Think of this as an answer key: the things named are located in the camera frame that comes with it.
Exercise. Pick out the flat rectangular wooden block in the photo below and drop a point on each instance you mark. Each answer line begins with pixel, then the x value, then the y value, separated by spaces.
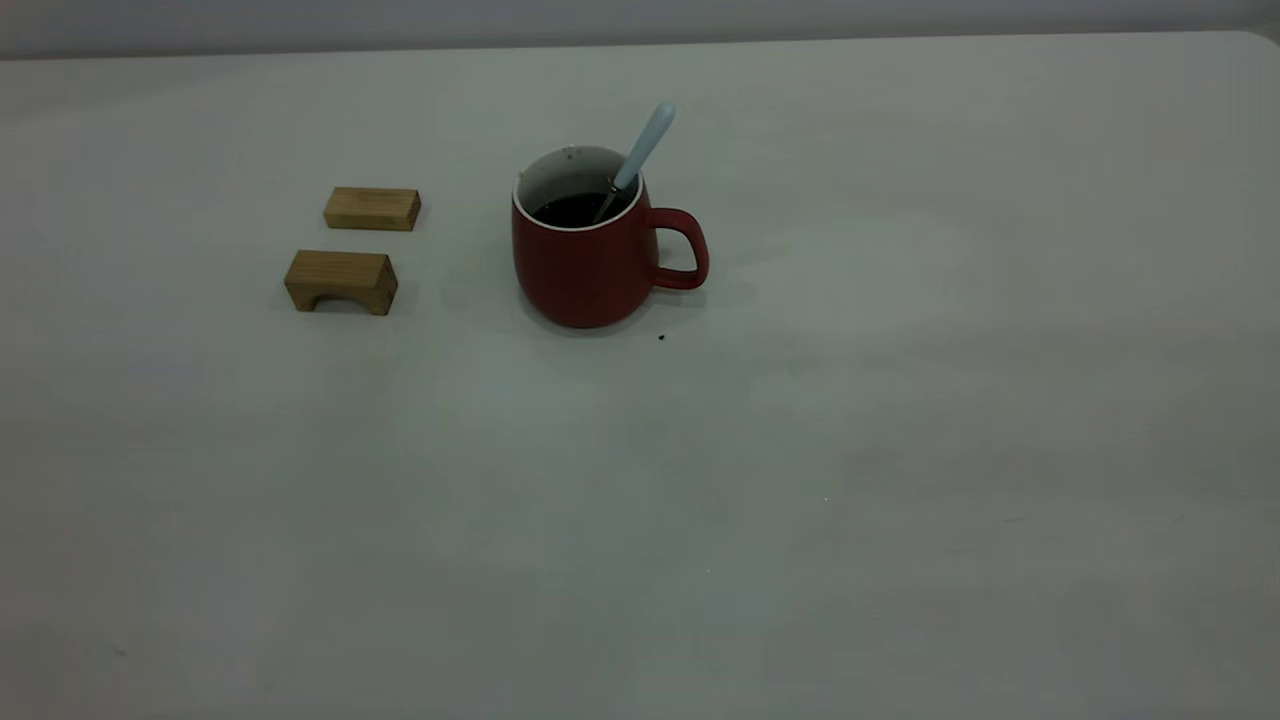
pixel 372 208

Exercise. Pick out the red ceramic mug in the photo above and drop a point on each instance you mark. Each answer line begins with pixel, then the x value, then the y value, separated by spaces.
pixel 585 275

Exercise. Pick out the arched wooden block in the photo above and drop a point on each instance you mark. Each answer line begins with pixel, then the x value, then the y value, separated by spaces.
pixel 340 275

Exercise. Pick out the dark coffee liquid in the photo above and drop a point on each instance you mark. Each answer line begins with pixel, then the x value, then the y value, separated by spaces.
pixel 570 210

